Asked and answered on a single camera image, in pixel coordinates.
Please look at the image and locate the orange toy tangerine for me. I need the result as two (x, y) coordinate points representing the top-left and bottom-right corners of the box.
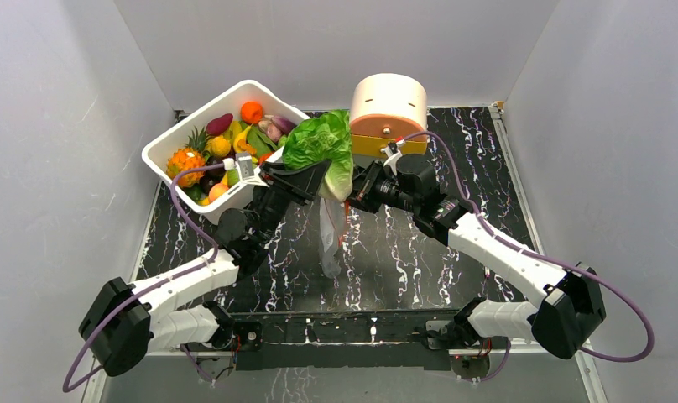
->
(240, 101), (265, 124)

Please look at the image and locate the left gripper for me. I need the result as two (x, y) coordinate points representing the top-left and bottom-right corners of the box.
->
(254, 156), (331, 246)

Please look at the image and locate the purple toy sweet potato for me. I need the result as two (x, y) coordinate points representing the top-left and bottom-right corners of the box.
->
(206, 113), (233, 137)

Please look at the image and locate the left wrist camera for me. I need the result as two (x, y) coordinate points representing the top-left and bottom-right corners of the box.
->
(222, 152), (269, 187)

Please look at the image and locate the purple toy onion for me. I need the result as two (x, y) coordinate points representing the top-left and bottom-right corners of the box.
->
(270, 115), (297, 134)

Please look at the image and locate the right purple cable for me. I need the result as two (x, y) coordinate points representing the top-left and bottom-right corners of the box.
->
(399, 131), (655, 364)

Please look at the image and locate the toy garlic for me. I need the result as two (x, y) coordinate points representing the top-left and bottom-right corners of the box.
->
(258, 118), (284, 144)

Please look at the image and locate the yellow toy fruit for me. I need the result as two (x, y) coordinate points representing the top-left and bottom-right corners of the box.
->
(206, 136), (232, 158)

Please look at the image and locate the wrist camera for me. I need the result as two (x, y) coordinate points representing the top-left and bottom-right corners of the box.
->
(222, 152), (269, 187)
(381, 138), (405, 176)

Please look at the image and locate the toy pineapple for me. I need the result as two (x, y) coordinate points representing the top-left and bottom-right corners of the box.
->
(165, 127), (211, 180)

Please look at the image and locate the green toy cabbage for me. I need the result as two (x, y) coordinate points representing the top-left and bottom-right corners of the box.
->
(282, 109), (354, 202)

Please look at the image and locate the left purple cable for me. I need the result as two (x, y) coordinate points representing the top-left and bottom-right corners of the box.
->
(62, 162), (229, 394)

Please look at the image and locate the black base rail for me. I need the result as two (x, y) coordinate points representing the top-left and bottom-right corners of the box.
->
(177, 308), (513, 373)

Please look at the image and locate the round drawer cabinet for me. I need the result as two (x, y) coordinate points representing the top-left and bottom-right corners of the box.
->
(349, 73), (428, 167)

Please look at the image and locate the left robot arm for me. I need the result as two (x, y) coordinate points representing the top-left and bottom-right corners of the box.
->
(79, 160), (331, 377)

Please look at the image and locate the purple cable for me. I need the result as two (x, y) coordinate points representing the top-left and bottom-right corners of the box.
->
(399, 131), (655, 364)
(62, 162), (229, 394)

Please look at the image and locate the toy peach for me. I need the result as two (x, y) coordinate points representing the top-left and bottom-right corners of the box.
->
(207, 183), (229, 203)

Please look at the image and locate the clear zip top bag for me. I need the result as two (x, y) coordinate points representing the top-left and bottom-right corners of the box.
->
(319, 198), (348, 278)

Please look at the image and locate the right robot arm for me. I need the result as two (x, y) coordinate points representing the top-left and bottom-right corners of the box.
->
(348, 155), (606, 359)

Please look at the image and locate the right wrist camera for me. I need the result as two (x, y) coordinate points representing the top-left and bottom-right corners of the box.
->
(381, 138), (405, 176)

